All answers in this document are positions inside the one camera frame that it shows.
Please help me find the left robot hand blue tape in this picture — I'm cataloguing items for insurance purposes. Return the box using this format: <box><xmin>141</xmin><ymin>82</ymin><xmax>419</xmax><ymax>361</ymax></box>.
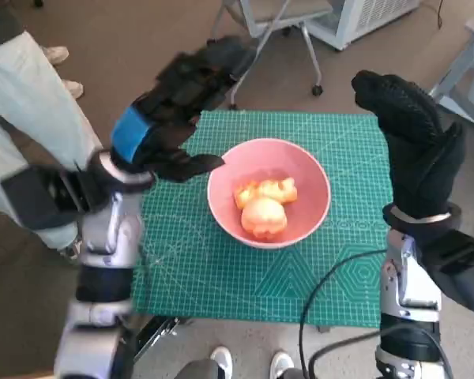
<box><xmin>110</xmin><ymin>35</ymin><xmax>258</xmax><ymax>182</ymax></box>

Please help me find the right robot hand black glove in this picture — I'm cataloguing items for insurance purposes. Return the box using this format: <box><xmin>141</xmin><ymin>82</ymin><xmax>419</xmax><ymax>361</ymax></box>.
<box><xmin>351</xmin><ymin>69</ymin><xmax>467</xmax><ymax>218</ymax></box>

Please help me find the pink bowl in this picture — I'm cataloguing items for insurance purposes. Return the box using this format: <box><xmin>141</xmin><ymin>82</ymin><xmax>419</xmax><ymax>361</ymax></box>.
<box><xmin>207</xmin><ymin>137</ymin><xmax>332</xmax><ymax>250</ymax></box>

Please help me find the long toy bread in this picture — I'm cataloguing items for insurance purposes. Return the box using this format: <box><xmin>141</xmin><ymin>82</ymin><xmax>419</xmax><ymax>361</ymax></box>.
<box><xmin>233</xmin><ymin>177</ymin><xmax>299</xmax><ymax>210</ymax></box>

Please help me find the round toy bread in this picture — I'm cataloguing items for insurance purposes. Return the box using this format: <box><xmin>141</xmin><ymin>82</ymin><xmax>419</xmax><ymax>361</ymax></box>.
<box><xmin>240</xmin><ymin>197</ymin><xmax>288</xmax><ymax>242</ymax></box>

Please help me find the person with white sneakers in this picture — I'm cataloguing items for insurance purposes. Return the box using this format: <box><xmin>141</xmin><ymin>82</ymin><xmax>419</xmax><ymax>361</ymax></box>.
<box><xmin>0</xmin><ymin>0</ymin><xmax>84</xmax><ymax>99</ymax></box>

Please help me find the white perforated cabinet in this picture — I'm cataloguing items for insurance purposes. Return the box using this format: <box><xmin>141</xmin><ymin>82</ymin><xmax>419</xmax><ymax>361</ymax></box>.
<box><xmin>306</xmin><ymin>0</ymin><xmax>419</xmax><ymax>51</ymax></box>

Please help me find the person in light trousers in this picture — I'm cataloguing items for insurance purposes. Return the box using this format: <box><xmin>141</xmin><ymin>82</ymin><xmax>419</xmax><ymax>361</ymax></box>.
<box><xmin>0</xmin><ymin>31</ymin><xmax>103</xmax><ymax>261</ymax></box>

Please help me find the grey chair on casters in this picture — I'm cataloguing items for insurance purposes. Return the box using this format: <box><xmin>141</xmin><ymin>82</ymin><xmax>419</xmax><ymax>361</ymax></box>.
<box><xmin>207</xmin><ymin>0</ymin><xmax>335</xmax><ymax>110</ymax></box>

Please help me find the green cutting mat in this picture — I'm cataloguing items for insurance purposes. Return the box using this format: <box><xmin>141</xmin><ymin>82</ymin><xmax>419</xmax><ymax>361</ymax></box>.
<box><xmin>130</xmin><ymin>109</ymin><xmax>395</xmax><ymax>328</ymax></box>

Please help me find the white shoe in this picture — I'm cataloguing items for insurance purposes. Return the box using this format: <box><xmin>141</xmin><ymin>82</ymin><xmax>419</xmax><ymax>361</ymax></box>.
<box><xmin>269</xmin><ymin>350</ymin><xmax>295</xmax><ymax>379</ymax></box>
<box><xmin>210</xmin><ymin>346</ymin><xmax>233</xmax><ymax>379</ymax></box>

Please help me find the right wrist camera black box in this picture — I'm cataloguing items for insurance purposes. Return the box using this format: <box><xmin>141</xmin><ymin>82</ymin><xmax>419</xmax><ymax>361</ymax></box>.
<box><xmin>414</xmin><ymin>228</ymin><xmax>474</xmax><ymax>313</ymax></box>

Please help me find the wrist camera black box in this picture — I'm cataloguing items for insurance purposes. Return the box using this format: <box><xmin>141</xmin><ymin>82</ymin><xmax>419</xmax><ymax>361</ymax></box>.
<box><xmin>0</xmin><ymin>163</ymin><xmax>94</xmax><ymax>231</ymax></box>
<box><xmin>414</xmin><ymin>228</ymin><xmax>474</xmax><ymax>313</ymax></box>

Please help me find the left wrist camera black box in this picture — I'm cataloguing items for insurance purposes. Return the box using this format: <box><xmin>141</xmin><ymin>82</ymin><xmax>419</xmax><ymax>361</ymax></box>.
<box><xmin>0</xmin><ymin>163</ymin><xmax>94</xmax><ymax>231</ymax></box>

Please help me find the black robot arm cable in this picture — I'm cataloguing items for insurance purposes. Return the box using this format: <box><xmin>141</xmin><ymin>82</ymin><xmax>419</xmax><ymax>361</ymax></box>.
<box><xmin>307</xmin><ymin>329</ymin><xmax>380</xmax><ymax>379</ymax></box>
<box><xmin>299</xmin><ymin>247</ymin><xmax>388</xmax><ymax>379</ymax></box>

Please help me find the black metal table bracket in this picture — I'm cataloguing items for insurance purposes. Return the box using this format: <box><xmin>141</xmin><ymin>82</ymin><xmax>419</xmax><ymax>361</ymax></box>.
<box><xmin>133</xmin><ymin>315</ymin><xmax>194</xmax><ymax>362</ymax></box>

